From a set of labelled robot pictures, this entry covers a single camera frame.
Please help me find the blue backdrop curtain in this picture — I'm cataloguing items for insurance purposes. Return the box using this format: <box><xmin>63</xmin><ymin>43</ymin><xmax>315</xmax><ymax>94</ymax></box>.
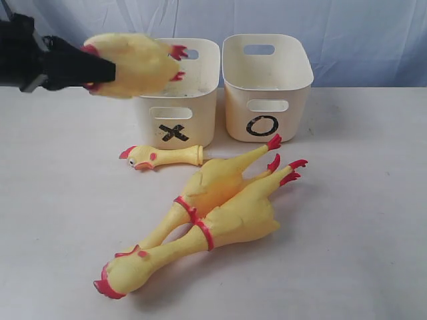
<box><xmin>9</xmin><ymin>0</ymin><xmax>426</xmax><ymax>87</ymax></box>

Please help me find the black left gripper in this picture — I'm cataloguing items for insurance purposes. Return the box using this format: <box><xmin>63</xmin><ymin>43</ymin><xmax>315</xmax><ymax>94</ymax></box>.
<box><xmin>1</xmin><ymin>13</ymin><xmax>116</xmax><ymax>93</ymax></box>

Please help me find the yellow rubber chicken front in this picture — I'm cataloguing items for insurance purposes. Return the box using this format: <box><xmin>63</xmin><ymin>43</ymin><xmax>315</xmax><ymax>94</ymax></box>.
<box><xmin>93</xmin><ymin>159</ymin><xmax>308</xmax><ymax>299</ymax></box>

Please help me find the detached yellow chicken head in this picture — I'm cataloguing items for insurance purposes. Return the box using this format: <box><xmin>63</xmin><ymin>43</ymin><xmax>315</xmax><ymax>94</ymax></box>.
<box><xmin>119</xmin><ymin>145</ymin><xmax>203</xmax><ymax>170</ymax></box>

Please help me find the cream bin marked O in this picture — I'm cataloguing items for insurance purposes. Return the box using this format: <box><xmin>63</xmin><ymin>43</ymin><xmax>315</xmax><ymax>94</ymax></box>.
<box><xmin>222</xmin><ymin>34</ymin><xmax>314</xmax><ymax>142</ymax></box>

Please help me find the cream bin marked X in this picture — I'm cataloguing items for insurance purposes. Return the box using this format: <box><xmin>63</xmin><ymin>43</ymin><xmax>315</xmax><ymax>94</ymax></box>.
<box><xmin>133</xmin><ymin>38</ymin><xmax>221</xmax><ymax>149</ymax></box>

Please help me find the headless yellow rubber chicken body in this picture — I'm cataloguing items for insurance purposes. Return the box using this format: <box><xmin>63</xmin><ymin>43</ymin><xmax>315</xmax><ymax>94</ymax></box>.
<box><xmin>82</xmin><ymin>33</ymin><xmax>188</xmax><ymax>99</ymax></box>

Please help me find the yellow rubber chicken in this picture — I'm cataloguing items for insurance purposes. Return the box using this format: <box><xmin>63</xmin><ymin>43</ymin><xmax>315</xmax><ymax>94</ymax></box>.
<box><xmin>115</xmin><ymin>133</ymin><xmax>283</xmax><ymax>258</ymax></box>
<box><xmin>93</xmin><ymin>159</ymin><xmax>308</xmax><ymax>299</ymax></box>

